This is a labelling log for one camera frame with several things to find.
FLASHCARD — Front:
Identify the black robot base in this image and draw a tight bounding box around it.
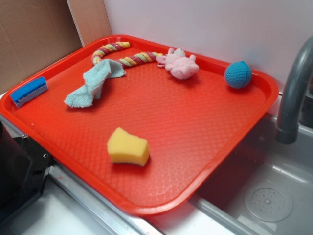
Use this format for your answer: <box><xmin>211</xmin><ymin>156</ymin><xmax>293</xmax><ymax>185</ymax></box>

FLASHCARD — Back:
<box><xmin>0</xmin><ymin>124</ymin><xmax>52</xmax><ymax>225</ymax></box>

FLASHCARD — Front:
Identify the yellow sponge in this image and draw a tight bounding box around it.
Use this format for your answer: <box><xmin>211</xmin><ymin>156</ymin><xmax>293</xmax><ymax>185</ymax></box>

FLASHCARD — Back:
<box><xmin>107</xmin><ymin>127</ymin><xmax>150</xmax><ymax>166</ymax></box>

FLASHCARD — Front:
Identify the blue sponge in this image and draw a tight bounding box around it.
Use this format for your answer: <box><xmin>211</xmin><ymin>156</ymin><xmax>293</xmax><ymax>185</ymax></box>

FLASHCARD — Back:
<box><xmin>10</xmin><ymin>77</ymin><xmax>48</xmax><ymax>108</ymax></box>

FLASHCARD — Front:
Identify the red plastic tray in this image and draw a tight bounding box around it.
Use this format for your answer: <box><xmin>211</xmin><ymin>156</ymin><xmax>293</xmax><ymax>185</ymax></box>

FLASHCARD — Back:
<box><xmin>0</xmin><ymin>35</ymin><xmax>278</xmax><ymax>216</ymax></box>

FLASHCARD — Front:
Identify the pink plush toy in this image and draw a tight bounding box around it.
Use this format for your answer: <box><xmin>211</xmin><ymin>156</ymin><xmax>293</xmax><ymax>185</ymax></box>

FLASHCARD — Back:
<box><xmin>156</xmin><ymin>48</ymin><xmax>200</xmax><ymax>80</ymax></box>

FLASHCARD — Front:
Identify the light blue cloth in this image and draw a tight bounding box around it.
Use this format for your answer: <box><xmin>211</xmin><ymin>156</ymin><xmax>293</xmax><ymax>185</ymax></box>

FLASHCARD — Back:
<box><xmin>64</xmin><ymin>59</ymin><xmax>126</xmax><ymax>108</ymax></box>

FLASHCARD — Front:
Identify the blue crochet ball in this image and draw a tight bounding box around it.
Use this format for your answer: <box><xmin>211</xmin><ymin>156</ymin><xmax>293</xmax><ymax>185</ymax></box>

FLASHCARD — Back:
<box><xmin>224</xmin><ymin>61</ymin><xmax>252</xmax><ymax>89</ymax></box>

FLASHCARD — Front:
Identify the grey plastic sink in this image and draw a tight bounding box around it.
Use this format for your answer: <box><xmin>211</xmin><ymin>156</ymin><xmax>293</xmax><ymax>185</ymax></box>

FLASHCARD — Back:
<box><xmin>147</xmin><ymin>105</ymin><xmax>313</xmax><ymax>235</ymax></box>

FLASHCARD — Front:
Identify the grey faucet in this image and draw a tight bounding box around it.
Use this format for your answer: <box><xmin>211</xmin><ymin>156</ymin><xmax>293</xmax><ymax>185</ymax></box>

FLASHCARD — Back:
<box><xmin>275</xmin><ymin>37</ymin><xmax>313</xmax><ymax>144</ymax></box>

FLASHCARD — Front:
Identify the brown cardboard panel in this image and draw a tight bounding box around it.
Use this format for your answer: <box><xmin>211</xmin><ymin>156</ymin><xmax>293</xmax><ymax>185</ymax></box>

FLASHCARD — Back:
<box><xmin>0</xmin><ymin>0</ymin><xmax>112</xmax><ymax>93</ymax></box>

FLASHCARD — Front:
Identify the multicolour braided rope toy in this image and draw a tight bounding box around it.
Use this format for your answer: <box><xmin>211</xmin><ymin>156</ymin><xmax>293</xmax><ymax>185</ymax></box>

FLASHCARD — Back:
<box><xmin>91</xmin><ymin>42</ymin><xmax>164</xmax><ymax>68</ymax></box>

